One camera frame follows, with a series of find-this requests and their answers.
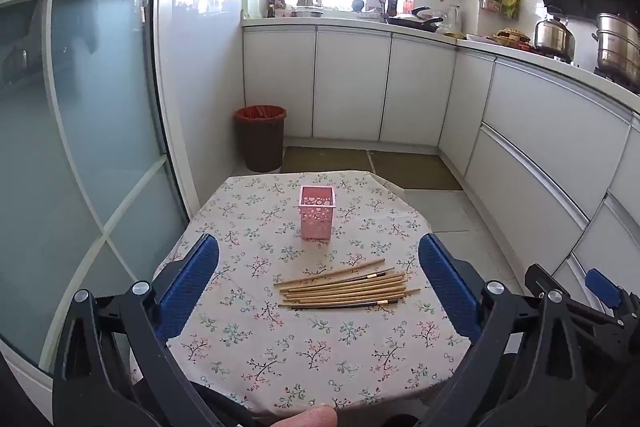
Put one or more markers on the black frying pan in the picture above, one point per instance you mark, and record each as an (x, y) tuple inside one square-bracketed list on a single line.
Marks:
[(415, 22)]

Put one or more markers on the floral tablecloth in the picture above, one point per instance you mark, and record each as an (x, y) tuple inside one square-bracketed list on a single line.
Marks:
[(300, 357)]

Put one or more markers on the brown floor mat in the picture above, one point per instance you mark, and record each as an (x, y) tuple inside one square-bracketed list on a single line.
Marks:
[(325, 159)]

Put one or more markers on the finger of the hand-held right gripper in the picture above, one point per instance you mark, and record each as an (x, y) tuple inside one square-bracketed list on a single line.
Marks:
[(537, 277), (602, 287)]

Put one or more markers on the white kitchen countertop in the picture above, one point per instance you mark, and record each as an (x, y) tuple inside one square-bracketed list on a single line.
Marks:
[(350, 21)]

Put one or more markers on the frosted glass sliding door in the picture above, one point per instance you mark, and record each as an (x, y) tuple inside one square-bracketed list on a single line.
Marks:
[(90, 132)]

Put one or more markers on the white kitchen cabinets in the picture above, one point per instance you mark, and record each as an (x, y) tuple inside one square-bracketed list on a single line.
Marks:
[(525, 132)]

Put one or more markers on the wall rack with packets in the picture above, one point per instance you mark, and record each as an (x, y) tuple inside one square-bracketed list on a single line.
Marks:
[(491, 2)]

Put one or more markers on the person's left hand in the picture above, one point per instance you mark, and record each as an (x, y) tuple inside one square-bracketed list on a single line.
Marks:
[(310, 417)]

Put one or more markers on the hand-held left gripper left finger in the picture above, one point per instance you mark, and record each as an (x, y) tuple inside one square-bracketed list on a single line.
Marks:
[(187, 287)]

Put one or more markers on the yellow green snack bag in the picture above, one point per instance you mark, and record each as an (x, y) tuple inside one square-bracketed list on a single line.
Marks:
[(511, 3)]

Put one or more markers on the pile of bamboo chopsticks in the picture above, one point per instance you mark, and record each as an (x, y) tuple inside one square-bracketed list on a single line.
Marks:
[(350, 292)]

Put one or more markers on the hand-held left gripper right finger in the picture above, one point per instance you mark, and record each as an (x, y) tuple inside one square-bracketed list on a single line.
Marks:
[(450, 287)]

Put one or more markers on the pink perforated utensil holder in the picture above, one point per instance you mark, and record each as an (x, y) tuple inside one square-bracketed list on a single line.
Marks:
[(316, 217)]

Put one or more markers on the steel kettle pot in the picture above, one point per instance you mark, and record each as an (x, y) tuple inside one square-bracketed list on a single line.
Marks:
[(554, 36)]

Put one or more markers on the white thermos jug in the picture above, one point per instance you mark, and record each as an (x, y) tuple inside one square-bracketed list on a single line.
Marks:
[(453, 19)]

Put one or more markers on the steel steamer pot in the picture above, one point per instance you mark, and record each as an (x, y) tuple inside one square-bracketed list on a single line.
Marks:
[(617, 47)]

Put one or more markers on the plate of food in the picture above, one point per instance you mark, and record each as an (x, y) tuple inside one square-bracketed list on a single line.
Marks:
[(510, 38)]

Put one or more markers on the brown trash bin red bag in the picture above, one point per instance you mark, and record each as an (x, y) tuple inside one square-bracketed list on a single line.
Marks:
[(260, 137)]

